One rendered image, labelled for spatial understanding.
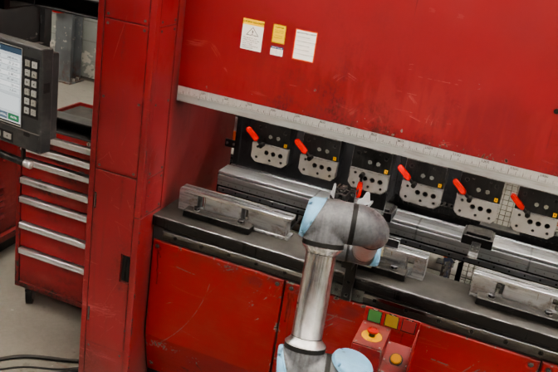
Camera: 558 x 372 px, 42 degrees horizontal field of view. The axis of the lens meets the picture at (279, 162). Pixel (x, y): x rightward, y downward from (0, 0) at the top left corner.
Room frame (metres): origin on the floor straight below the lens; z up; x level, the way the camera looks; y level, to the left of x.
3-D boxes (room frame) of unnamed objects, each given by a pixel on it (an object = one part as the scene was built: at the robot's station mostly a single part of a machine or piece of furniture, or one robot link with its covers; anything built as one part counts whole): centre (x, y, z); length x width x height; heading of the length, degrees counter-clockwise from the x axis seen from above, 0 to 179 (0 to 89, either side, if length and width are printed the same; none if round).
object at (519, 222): (2.41, -0.92, 1.26); 0.15 x 0.09 x 0.17; 72
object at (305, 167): (2.66, -0.16, 1.26); 0.15 x 0.09 x 0.17; 72
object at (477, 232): (2.61, -0.80, 1.01); 0.26 x 0.12 x 0.05; 162
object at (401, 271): (2.52, -0.39, 0.89); 0.30 x 0.05 x 0.03; 72
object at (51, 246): (3.40, 0.94, 0.50); 0.50 x 0.50 x 1.00; 72
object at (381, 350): (2.20, -0.45, 0.75); 0.20 x 0.16 x 0.18; 72
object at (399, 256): (2.57, -0.43, 0.92); 0.39 x 0.06 x 0.10; 72
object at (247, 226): (2.73, 0.21, 0.89); 0.30 x 0.05 x 0.03; 72
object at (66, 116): (2.75, 0.94, 1.17); 0.40 x 0.24 x 0.07; 72
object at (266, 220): (2.77, 0.15, 0.92); 0.50 x 0.06 x 0.10; 72
